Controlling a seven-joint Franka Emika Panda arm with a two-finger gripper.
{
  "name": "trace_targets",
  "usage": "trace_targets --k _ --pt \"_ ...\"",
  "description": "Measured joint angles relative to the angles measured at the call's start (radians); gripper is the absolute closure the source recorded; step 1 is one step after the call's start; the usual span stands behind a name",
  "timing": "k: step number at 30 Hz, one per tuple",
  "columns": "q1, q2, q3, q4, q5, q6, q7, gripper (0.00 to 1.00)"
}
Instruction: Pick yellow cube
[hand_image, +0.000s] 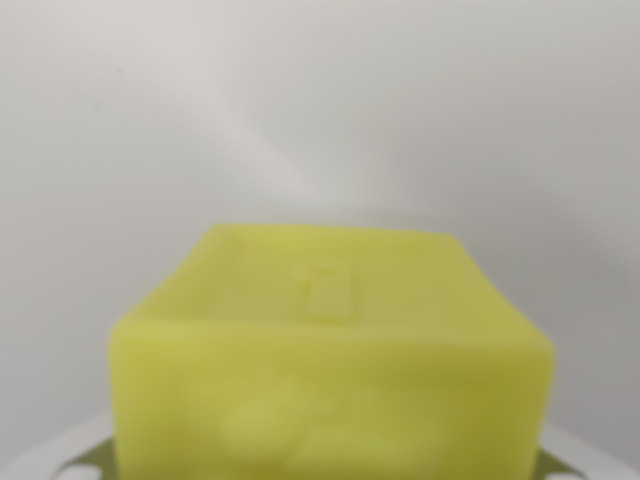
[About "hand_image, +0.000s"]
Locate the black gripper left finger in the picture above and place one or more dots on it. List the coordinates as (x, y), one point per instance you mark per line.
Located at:
(92, 457)

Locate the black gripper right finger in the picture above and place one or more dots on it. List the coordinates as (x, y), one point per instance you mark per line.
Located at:
(557, 465)

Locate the yellow cube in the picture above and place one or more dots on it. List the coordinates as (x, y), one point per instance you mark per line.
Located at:
(330, 380)

